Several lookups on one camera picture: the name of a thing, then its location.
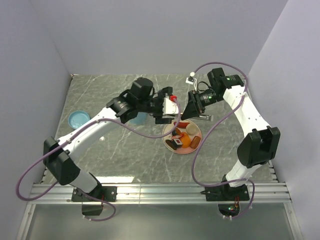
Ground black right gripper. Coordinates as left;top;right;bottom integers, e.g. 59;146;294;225
181;89;224;121

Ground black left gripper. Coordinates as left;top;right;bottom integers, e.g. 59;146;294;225
138;87;174;124

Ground steel serving tongs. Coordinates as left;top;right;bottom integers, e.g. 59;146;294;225
148;113;213;124

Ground red sausage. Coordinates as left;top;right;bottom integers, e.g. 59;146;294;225
176;121;194;129

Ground beige round dumpling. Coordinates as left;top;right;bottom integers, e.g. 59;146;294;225
185;123;198;135

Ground light blue cylindrical container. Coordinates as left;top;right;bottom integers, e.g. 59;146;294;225
129;112;148;125

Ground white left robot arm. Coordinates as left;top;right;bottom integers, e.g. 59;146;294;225
43;77;178;201

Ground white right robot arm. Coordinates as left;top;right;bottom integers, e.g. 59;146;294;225
181;67;281;200

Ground pink round plate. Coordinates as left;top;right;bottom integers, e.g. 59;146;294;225
162;120;202;155

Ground orange fried shrimp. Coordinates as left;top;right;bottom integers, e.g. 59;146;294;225
172;128;188;139

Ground brown grilled meat piece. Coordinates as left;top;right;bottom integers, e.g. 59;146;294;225
189;136;201;149

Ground sushi roll red centre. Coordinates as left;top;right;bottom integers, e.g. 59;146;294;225
172;138;183;149

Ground light blue round lid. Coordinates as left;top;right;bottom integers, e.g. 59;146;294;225
67;110;91;130

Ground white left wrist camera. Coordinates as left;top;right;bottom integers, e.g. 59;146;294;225
162;95;179;116

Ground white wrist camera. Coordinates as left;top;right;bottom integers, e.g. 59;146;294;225
185;72;197;88
162;95;179;116

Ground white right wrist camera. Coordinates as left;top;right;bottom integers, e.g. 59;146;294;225
185;72;197;88

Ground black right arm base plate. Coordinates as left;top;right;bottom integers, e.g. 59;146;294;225
200;184;250;202

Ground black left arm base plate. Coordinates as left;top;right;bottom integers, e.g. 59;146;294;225
71;185;117;202

